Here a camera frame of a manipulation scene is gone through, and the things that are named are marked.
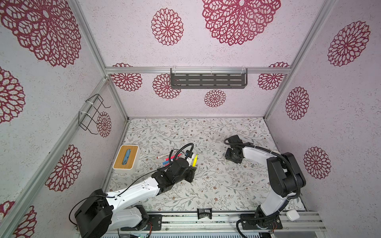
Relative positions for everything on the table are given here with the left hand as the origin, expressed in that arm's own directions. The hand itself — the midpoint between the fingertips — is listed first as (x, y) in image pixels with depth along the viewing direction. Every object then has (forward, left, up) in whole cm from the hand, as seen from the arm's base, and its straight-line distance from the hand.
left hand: (194, 170), depth 81 cm
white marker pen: (+14, +21, -9) cm, 27 cm away
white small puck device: (-20, -51, -10) cm, 56 cm away
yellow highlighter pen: (+2, 0, +6) cm, 6 cm away
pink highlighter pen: (-6, +12, +18) cm, 22 cm away
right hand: (+14, -23, -8) cm, 28 cm away
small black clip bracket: (-19, -5, -8) cm, 21 cm away
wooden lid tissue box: (+10, +40, -5) cm, 42 cm away
